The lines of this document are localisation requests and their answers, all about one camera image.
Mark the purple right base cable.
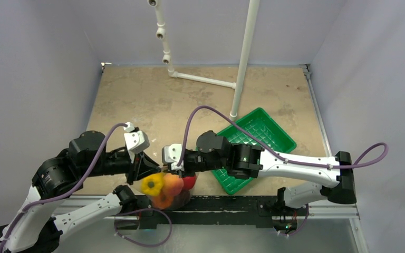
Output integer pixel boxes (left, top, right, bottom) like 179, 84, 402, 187
276, 208, 310, 239

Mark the red toy tomato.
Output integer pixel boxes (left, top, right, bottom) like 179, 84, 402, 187
182, 175, 197, 191

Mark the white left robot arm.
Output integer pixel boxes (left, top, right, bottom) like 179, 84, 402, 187
0, 129, 160, 252

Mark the yellow toy bell pepper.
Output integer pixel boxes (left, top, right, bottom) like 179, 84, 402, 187
141, 173, 164, 197

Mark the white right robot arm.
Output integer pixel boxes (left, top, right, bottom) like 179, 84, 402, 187
173, 131, 357, 215

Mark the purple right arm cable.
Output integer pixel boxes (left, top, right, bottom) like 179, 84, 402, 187
176, 105, 389, 169

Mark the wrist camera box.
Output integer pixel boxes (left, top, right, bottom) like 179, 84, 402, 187
162, 143, 184, 173
123, 122, 150, 155

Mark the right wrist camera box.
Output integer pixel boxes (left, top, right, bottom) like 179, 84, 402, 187
162, 143, 184, 173

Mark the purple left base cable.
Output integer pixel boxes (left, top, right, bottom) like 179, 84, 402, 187
113, 207, 174, 248

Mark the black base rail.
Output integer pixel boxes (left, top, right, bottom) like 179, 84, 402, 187
118, 194, 310, 229

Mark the clear zip top bag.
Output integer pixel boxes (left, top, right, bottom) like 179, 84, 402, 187
134, 168, 198, 210

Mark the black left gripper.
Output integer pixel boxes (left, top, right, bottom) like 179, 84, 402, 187
82, 148, 162, 184

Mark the toy peach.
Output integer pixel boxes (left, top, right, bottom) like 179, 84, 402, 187
162, 173, 184, 197

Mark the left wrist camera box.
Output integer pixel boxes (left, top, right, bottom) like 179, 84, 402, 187
123, 122, 150, 155

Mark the green plastic tray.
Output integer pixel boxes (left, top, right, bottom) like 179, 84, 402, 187
211, 107, 297, 196

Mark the white PVC pipe frame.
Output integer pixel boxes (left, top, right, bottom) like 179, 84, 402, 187
146, 1, 260, 120

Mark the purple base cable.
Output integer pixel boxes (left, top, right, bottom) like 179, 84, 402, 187
113, 207, 174, 248
276, 208, 310, 239

